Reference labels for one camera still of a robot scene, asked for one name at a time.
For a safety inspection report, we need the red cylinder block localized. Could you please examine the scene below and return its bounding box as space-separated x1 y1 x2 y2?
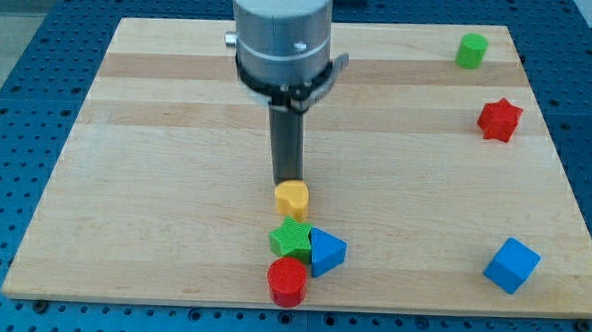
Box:
267 257 307 308

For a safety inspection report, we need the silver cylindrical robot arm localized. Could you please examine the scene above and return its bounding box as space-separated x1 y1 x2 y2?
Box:
225 0 349 184

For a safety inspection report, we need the green cylinder block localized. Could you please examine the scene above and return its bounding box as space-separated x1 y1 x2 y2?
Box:
455 32 489 70

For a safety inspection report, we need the blue cube block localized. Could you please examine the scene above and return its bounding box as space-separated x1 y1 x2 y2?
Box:
482 237 541 295

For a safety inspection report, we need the green star block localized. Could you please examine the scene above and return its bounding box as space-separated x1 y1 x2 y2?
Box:
269 216 312 265

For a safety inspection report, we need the red star block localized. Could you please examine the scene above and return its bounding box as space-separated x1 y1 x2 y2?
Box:
477 98 524 143

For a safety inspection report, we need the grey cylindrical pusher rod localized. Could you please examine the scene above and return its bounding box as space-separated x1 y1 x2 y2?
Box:
269 110 304 185

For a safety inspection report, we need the yellow heart block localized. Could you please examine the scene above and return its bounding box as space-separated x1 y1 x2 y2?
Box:
274 180 310 222

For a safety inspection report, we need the blue triangle block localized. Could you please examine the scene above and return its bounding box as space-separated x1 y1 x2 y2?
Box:
310 227 348 278

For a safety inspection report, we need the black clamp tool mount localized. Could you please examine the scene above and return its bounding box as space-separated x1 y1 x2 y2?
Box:
235 53 350 113

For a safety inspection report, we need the wooden board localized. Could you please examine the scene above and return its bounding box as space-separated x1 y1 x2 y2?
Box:
1 18 592 319

